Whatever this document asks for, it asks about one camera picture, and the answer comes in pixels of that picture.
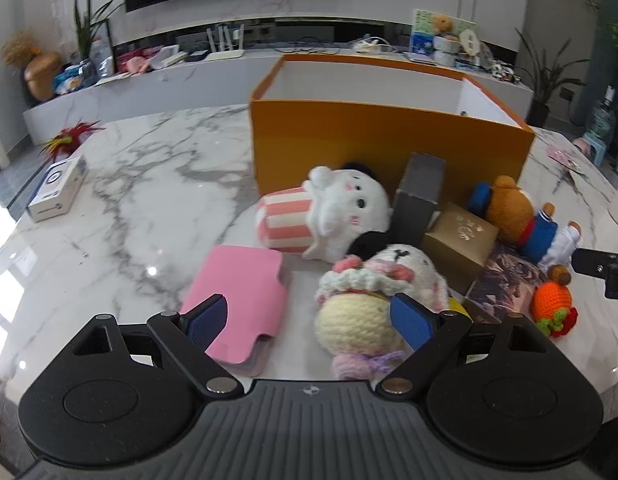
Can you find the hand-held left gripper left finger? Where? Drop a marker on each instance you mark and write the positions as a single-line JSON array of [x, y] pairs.
[[206, 322]]

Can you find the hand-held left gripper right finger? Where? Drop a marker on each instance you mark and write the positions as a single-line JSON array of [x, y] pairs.
[[411, 321]]

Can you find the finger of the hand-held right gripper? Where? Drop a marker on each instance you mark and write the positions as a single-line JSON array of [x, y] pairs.
[[594, 261]]

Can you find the pink foam pouch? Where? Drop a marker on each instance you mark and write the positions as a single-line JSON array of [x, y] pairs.
[[239, 285]]

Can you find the cream pink crochet doll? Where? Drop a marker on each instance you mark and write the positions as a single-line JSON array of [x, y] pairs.
[[349, 320]]

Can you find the brown bear doll blue outfit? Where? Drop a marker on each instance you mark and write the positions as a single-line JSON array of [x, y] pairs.
[[509, 210]]

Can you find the white plush with striped cup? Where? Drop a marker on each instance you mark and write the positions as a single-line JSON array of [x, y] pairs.
[[349, 205]]

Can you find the orange cardboard box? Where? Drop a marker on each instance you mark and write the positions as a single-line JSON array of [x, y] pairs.
[[339, 140]]

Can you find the small yellow object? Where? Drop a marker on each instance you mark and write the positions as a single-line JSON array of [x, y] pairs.
[[459, 307]]

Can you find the orange crochet fruit toy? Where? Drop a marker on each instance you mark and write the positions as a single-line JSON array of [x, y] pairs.
[[551, 300]]

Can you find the gold gift box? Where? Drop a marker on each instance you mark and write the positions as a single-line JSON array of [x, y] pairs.
[[459, 245]]

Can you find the printed picture card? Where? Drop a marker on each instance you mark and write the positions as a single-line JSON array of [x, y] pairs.
[[504, 280]]

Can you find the pink printed card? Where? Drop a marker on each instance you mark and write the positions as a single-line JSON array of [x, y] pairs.
[[564, 157]]

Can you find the dark grey box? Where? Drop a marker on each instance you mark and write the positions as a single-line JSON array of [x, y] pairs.
[[414, 210]]

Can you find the pink stool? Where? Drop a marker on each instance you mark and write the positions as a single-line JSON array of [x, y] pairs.
[[591, 147]]

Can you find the large water bottle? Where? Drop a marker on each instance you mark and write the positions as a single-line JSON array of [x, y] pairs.
[[601, 120]]

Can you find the potted plant black pot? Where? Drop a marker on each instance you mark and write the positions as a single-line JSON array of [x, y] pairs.
[[544, 110]]

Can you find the white blue carton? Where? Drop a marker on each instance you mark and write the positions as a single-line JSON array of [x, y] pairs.
[[56, 190]]

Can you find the black white figurines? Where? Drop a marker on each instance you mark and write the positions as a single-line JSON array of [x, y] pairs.
[[504, 71]]

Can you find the red feather toy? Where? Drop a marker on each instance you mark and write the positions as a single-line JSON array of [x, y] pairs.
[[69, 137]]

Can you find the white marble media console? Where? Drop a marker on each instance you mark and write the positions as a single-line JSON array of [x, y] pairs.
[[214, 85]]

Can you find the round paper fan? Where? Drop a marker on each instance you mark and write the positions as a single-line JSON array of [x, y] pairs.
[[470, 42]]

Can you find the white patterned cup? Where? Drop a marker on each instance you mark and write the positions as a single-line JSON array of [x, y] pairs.
[[446, 43], [445, 58]]

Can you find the pink plush item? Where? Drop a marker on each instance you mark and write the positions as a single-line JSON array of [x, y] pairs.
[[136, 65]]

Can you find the small black box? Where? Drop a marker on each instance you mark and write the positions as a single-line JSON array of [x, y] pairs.
[[196, 55]]

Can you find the white oblong box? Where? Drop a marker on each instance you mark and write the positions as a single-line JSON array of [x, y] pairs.
[[169, 56]]

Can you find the white router with antennas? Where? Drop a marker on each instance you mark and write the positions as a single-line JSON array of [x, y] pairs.
[[226, 52]]

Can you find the blue snack packets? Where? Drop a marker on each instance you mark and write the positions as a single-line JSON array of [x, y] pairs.
[[71, 80]]

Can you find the white charger bundle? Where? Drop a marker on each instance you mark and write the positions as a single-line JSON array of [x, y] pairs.
[[371, 45]]

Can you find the small teddy bear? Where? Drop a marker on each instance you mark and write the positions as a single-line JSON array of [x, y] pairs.
[[442, 24]]

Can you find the red box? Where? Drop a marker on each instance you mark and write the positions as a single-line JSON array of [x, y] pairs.
[[126, 52]]

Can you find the painted picture board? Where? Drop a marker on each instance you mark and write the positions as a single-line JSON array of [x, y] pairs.
[[421, 35]]

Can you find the gold vase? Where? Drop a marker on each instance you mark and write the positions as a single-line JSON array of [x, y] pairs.
[[41, 77]]

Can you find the green leafy plant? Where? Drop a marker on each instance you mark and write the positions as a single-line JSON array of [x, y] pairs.
[[89, 25]]

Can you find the dried flower bunch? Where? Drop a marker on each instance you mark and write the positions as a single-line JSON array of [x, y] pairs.
[[19, 47]]

